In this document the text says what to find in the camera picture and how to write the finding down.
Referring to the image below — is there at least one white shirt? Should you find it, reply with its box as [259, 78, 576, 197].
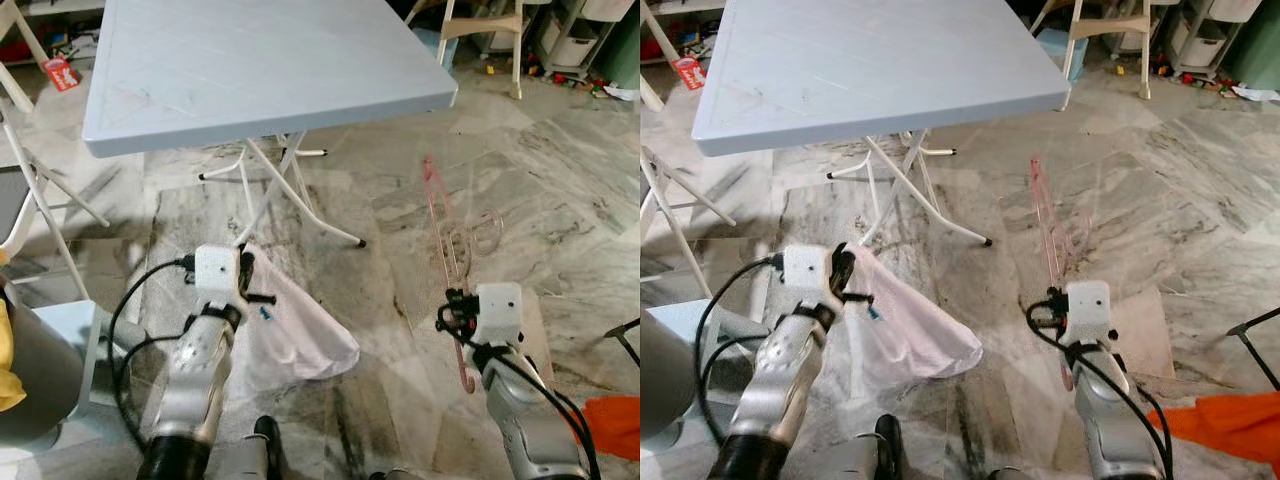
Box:
[848, 243, 987, 389]
[233, 243, 362, 389]

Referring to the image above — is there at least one pale pink plastic hanger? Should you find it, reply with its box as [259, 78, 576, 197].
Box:
[1028, 153, 1099, 393]
[420, 153, 505, 396]

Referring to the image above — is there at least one robot left leg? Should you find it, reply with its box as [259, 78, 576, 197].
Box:
[213, 414, 287, 480]
[820, 413, 908, 480]

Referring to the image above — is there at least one orange printed t-shirt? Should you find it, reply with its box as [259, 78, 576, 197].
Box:
[573, 394, 641, 463]
[1148, 392, 1280, 479]

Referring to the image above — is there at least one grey round laundry basket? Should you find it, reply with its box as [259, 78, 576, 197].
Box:
[0, 283, 89, 448]
[640, 300, 703, 453]

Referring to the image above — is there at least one small blue plastic stool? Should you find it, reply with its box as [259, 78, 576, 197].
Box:
[1035, 28, 1088, 83]
[413, 28, 448, 73]

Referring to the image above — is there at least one red packet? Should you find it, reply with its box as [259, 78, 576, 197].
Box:
[42, 55, 82, 94]
[671, 55, 707, 92]

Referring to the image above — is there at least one white baby high chair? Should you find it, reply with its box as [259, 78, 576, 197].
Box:
[1028, 0, 1158, 101]
[433, 0, 528, 101]

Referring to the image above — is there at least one white drawer storage rack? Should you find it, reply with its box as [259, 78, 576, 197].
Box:
[528, 0, 603, 83]
[1160, 0, 1238, 83]

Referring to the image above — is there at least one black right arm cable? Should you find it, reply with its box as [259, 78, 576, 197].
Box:
[1026, 298, 1177, 480]
[435, 300, 603, 480]

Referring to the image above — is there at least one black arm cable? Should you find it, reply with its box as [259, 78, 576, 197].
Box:
[694, 255, 787, 446]
[105, 256, 197, 453]
[1026, 298, 1177, 480]
[435, 300, 603, 480]

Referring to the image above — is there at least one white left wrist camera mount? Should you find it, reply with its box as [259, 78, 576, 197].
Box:
[782, 243, 837, 308]
[192, 243, 247, 313]

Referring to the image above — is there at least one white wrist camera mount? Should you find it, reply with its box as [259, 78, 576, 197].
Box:
[192, 243, 247, 313]
[782, 243, 837, 308]
[472, 282, 527, 348]
[1062, 280, 1114, 347]

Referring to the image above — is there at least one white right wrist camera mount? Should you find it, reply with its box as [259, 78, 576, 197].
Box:
[472, 282, 527, 348]
[1062, 280, 1114, 347]

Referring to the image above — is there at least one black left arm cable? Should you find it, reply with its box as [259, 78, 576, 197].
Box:
[694, 255, 787, 446]
[105, 256, 197, 453]

